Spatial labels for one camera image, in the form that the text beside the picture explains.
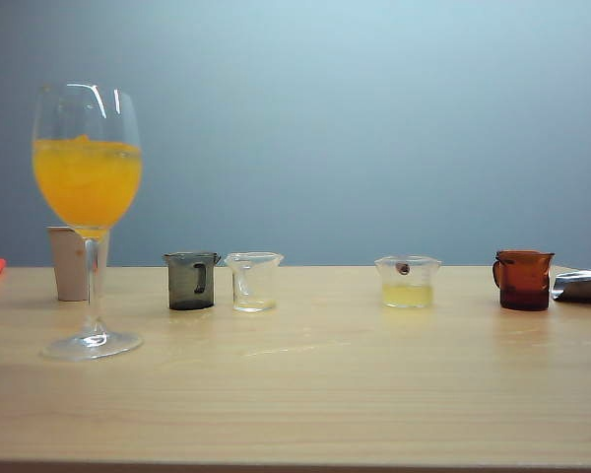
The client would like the clear measuring cup orange residue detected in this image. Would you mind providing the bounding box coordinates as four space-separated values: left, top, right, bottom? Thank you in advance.
224 251 285 312

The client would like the clear measuring cup yellow liquid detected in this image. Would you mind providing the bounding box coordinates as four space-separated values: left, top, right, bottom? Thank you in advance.
373 254 443 310

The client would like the amber brown measuring cup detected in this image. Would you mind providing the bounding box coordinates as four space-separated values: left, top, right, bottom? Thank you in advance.
492 249 557 311

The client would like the smoked grey measuring cup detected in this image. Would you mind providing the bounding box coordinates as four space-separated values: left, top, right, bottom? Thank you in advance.
162 250 224 311

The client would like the silver foil bag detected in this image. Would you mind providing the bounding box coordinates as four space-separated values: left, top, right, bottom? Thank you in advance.
551 266 591 303

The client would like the beige paper cup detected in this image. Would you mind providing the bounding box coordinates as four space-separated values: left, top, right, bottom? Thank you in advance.
46 225 112 302

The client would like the clear stemmed wine glass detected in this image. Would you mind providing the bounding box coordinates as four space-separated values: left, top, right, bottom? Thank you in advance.
31 81 146 362

